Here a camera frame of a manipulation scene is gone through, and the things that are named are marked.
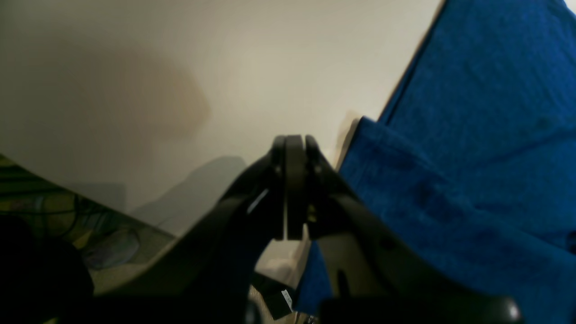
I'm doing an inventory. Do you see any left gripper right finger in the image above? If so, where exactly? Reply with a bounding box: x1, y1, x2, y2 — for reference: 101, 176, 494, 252
286, 135, 524, 324

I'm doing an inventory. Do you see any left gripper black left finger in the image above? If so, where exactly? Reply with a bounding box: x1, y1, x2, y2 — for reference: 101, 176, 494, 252
90, 136, 287, 324

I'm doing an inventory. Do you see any dark blue t-shirt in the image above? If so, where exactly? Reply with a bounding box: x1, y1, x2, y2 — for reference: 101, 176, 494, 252
295, 0, 576, 324

